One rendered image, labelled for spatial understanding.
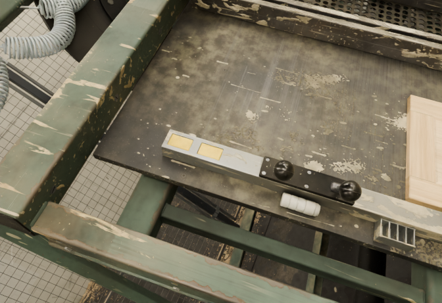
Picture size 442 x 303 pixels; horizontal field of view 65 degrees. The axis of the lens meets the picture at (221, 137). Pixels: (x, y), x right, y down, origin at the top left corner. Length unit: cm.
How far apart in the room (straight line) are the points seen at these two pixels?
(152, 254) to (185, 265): 6
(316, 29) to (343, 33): 8
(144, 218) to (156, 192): 6
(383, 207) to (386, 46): 51
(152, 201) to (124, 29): 44
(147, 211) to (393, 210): 51
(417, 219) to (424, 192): 9
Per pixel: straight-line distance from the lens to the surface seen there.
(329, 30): 109
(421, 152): 93
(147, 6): 101
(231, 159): 74
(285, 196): 74
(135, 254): 66
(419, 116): 100
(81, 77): 84
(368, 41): 111
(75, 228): 71
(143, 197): 79
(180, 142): 76
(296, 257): 79
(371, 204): 78
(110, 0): 149
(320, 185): 74
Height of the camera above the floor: 188
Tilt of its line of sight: 25 degrees down
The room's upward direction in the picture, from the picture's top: 51 degrees counter-clockwise
